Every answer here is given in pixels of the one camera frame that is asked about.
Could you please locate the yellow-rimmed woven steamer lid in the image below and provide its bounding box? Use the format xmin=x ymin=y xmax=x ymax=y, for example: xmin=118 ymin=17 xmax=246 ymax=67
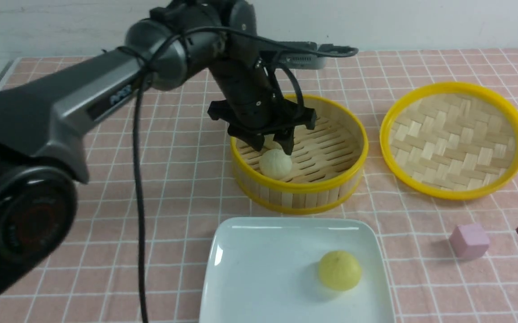
xmin=379 ymin=82 xmax=518 ymax=200

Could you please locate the pink cube block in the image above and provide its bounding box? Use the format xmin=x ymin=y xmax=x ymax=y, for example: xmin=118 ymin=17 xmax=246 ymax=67
xmin=448 ymin=223 xmax=490 ymax=260

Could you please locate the white square plate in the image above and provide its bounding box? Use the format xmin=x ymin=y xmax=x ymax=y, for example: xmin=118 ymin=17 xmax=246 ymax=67
xmin=199 ymin=217 xmax=396 ymax=323

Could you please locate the yellow-rimmed bamboo steamer basket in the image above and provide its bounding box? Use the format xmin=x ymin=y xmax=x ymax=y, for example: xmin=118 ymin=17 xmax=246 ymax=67
xmin=230 ymin=95 xmax=369 ymax=215

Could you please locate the white steamed bun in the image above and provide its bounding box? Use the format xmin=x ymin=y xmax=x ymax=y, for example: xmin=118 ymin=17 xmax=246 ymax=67
xmin=263 ymin=137 xmax=282 ymax=150
xmin=259 ymin=149 xmax=293 ymax=180

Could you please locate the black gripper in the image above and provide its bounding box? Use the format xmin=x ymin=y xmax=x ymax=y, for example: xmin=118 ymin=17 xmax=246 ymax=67
xmin=208 ymin=32 xmax=317 ymax=156

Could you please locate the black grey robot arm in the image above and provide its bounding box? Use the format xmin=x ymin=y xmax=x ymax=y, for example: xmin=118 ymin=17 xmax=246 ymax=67
xmin=0 ymin=0 xmax=316 ymax=295

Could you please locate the yellow steamed bun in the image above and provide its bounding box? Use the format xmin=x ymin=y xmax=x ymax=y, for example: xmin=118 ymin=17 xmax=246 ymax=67
xmin=318 ymin=250 xmax=362 ymax=292

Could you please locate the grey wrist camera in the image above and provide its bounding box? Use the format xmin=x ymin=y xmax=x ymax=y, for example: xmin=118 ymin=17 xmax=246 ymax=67
xmin=260 ymin=41 xmax=359 ymax=70

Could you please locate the white steamed bun front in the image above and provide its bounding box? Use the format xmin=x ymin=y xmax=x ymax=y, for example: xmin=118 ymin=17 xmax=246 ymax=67
xmin=259 ymin=149 xmax=293 ymax=180

